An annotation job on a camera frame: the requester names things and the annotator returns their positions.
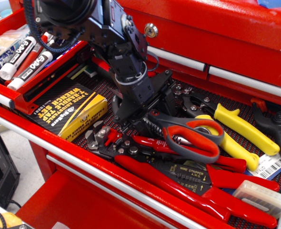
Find clear plastic bit case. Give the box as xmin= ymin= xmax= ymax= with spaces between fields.
xmin=232 ymin=180 xmax=281 ymax=219

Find yellow sponge object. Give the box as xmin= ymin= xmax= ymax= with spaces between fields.
xmin=1 ymin=212 xmax=23 ymax=229

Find red grey handled scissors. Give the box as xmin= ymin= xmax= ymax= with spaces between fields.
xmin=111 ymin=88 xmax=225 ymax=164

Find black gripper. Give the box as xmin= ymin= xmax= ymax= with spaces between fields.
xmin=113 ymin=70 xmax=176 ymax=137

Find black expo marker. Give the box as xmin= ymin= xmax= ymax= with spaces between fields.
xmin=7 ymin=51 xmax=53 ymax=91
xmin=0 ymin=36 xmax=37 ymax=81

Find small grey black tool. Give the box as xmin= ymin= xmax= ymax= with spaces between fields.
xmin=111 ymin=94 xmax=122 ymax=115

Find clear plastic bag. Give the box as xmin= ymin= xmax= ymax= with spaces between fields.
xmin=0 ymin=26 xmax=30 ymax=56

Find white barcode label card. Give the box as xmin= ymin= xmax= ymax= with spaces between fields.
xmin=244 ymin=154 xmax=281 ymax=180

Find black pliers orange tip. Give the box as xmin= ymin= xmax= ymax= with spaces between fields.
xmin=251 ymin=97 xmax=281 ymax=156

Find large open red drawer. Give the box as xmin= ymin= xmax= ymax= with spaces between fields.
xmin=0 ymin=55 xmax=281 ymax=229

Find silver folding saw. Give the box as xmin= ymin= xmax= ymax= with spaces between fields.
xmin=143 ymin=118 xmax=211 ymax=146

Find small open red drawer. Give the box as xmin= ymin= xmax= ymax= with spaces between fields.
xmin=0 ymin=2 xmax=90 ymax=114

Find red dry erase marker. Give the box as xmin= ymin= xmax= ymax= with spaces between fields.
xmin=12 ymin=32 xmax=53 ymax=79

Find red automatic wire stripper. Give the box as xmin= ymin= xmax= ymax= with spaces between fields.
xmin=85 ymin=120 xmax=247 ymax=174

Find yellow black tap wrench box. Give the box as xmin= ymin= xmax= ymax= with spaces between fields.
xmin=17 ymin=78 xmax=108 ymax=142

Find red black crimping tool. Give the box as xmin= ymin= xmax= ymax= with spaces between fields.
xmin=91 ymin=56 xmax=159 ymax=79

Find flat red handled wire stripper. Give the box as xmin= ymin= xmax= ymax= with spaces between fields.
xmin=114 ymin=155 xmax=280 ymax=229

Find black expo marker front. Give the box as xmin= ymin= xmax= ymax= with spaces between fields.
xmin=7 ymin=51 xmax=53 ymax=91

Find silver chest key lock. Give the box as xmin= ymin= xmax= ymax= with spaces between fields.
xmin=144 ymin=23 xmax=159 ymax=38

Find green white eraser block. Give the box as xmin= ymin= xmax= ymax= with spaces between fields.
xmin=69 ymin=62 xmax=98 ymax=81

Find red metal tool chest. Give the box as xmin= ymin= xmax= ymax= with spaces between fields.
xmin=0 ymin=0 xmax=281 ymax=229

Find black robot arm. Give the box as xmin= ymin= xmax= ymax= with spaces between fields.
xmin=23 ymin=0 xmax=175 ymax=137

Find yellow handled tin snips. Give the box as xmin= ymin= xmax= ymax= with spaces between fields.
xmin=172 ymin=83 xmax=280 ymax=172

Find black expo marker middle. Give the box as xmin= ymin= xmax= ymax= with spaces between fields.
xmin=0 ymin=36 xmax=37 ymax=81

